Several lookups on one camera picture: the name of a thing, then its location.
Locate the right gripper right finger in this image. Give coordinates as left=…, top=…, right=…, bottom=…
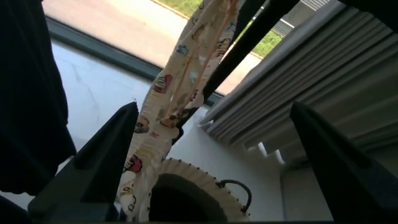
left=289, top=101, right=398, bottom=222

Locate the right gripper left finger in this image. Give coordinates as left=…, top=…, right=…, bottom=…
left=27, top=101, right=140, bottom=222

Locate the black garment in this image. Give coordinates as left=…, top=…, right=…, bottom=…
left=0, top=0, right=78, bottom=197

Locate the cream printed garment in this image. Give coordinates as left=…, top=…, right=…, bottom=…
left=117, top=0, right=249, bottom=218

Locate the white laundry basket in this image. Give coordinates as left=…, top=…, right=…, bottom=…
left=138, top=157, right=252, bottom=222

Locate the black clothes rack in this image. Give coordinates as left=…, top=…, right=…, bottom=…
left=171, top=0, right=398, bottom=146

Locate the brown curtain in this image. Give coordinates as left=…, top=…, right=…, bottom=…
left=198, top=0, right=398, bottom=162

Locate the window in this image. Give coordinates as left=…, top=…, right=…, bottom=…
left=42, top=0, right=330, bottom=106

